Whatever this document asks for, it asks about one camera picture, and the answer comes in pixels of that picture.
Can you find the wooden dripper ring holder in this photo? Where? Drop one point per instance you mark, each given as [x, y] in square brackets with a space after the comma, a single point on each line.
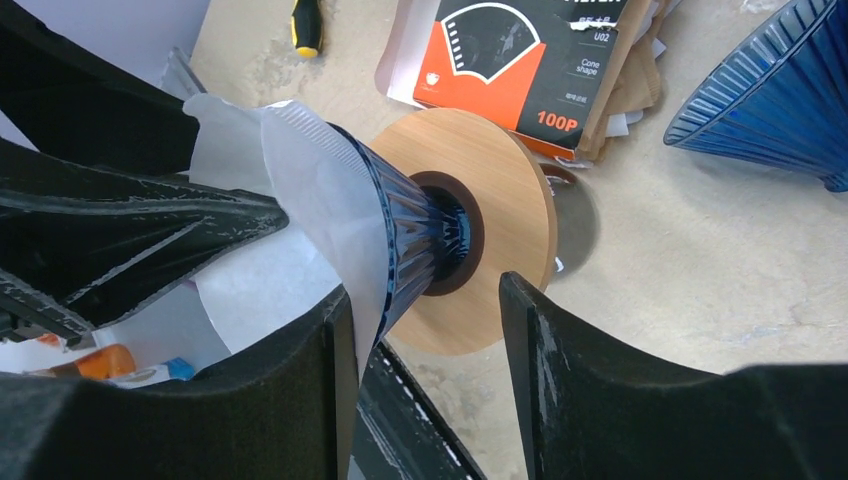
[490, 172]

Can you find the clear glass carafe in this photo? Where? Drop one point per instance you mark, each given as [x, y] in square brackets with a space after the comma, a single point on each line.
[577, 219]

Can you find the yellow black screwdriver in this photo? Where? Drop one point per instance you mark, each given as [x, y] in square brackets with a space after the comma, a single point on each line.
[307, 28]

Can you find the black orange coffee filter box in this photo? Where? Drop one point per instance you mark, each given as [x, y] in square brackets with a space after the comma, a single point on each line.
[540, 69]

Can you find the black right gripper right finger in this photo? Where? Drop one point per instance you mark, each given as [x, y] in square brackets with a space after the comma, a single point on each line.
[590, 406]

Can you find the white paper coffee filters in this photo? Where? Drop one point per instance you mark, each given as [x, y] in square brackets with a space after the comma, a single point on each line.
[637, 86]

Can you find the white paper coffee filter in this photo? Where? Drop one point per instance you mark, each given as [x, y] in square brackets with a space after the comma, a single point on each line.
[336, 232]

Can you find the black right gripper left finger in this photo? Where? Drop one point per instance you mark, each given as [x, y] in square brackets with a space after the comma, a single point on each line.
[283, 408]

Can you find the blue glass dripper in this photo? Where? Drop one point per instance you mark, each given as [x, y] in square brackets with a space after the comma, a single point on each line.
[779, 98]
[425, 238]

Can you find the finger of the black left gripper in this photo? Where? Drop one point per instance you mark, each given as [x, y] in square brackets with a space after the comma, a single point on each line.
[83, 248]
[75, 106]

